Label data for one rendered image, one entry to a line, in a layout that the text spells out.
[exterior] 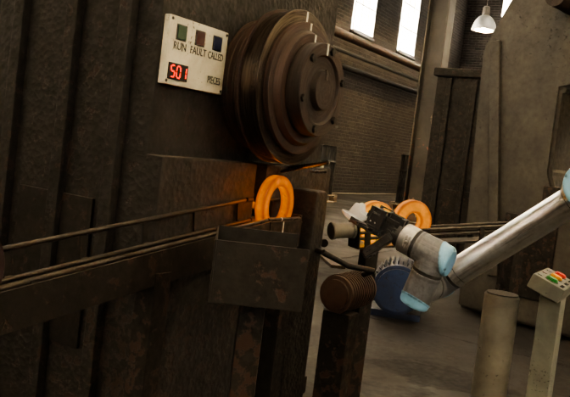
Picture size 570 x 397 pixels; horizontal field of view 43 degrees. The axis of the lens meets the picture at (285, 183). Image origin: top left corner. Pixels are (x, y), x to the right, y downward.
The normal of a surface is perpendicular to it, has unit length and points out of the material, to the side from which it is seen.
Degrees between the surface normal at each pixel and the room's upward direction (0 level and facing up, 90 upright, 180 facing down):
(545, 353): 90
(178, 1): 90
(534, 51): 90
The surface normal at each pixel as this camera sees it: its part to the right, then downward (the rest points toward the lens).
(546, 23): -0.70, -0.05
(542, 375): -0.51, -0.02
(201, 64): 0.85, 0.13
